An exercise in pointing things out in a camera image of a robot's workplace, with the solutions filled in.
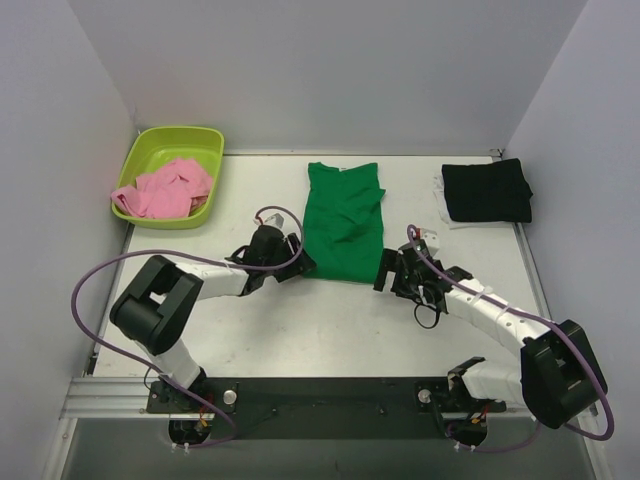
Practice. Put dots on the white t shirt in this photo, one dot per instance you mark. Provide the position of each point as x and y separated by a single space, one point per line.
438 192

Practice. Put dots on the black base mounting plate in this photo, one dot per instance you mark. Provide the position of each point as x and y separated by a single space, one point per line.
366 408

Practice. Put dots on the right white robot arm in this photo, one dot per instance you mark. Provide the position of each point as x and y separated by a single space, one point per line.
558 376

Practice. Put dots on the aluminium frame rail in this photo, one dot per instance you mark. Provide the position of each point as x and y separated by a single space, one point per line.
105 398

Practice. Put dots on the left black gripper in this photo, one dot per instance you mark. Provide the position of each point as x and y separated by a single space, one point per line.
292 253

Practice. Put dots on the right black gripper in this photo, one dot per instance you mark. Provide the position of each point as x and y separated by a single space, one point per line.
396 270

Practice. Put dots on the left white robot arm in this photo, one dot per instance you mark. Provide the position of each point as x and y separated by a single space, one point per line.
154 308

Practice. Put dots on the green plastic basin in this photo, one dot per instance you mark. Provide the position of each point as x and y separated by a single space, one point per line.
158 146

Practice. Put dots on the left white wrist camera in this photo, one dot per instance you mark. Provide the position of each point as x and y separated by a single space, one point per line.
275 220

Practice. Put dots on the black t shirt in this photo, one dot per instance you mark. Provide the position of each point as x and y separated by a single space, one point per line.
487 193

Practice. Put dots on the pink t shirt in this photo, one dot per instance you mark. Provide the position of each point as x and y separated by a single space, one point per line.
173 191

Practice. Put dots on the green t shirt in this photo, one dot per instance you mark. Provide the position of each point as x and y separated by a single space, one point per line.
343 223

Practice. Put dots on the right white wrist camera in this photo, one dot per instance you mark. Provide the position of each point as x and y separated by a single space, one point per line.
430 238

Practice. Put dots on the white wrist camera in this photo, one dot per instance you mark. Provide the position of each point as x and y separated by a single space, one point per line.
275 220
430 238

